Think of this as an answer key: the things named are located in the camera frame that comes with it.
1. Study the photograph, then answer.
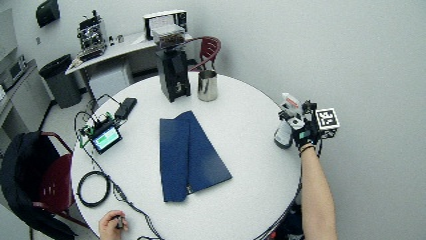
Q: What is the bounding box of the white cube of black markers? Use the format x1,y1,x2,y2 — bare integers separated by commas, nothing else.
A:
314,107,342,131

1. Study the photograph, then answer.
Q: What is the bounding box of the red chair with slotted back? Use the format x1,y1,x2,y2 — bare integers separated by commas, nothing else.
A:
30,131,90,229

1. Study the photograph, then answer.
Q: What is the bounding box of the steel cup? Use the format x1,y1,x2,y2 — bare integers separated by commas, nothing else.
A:
197,69,219,103

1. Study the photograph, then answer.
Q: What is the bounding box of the dark blue folded cloth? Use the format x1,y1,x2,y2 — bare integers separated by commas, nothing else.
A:
158,110,234,203

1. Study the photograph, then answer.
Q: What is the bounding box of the small screen with green display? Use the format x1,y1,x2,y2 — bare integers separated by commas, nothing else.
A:
89,125,124,155

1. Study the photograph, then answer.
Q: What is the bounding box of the red chair with curved back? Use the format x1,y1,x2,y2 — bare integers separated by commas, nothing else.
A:
185,36,222,73

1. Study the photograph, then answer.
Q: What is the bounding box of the black power pack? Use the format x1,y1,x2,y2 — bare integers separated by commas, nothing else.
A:
113,97,138,121

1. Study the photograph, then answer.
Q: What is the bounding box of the grey box with heat fins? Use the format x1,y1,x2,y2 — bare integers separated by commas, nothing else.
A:
150,23,186,50

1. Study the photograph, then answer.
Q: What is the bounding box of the white side desk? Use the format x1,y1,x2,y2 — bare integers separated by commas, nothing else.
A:
64,30,194,101

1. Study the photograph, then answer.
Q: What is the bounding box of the dark grey waste bin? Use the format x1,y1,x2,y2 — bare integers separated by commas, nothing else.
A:
37,53,82,109

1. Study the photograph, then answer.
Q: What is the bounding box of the grey counter with appliance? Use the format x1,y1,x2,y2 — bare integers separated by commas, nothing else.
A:
0,54,53,134

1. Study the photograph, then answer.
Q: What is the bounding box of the long black cable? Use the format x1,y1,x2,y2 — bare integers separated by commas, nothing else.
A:
73,93,165,240

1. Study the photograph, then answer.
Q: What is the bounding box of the coiled black cable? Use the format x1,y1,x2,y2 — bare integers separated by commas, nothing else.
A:
76,170,112,208

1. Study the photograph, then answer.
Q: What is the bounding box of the black stand with camera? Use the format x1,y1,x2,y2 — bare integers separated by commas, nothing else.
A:
154,46,193,103

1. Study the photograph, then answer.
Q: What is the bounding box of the white box with black frame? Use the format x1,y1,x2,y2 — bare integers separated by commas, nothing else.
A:
142,9,189,41

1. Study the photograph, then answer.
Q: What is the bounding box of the black machine with metal frame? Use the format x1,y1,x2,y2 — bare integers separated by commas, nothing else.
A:
76,9,109,63

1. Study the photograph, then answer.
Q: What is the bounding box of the black bag on wall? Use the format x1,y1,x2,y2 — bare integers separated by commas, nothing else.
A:
34,0,61,29

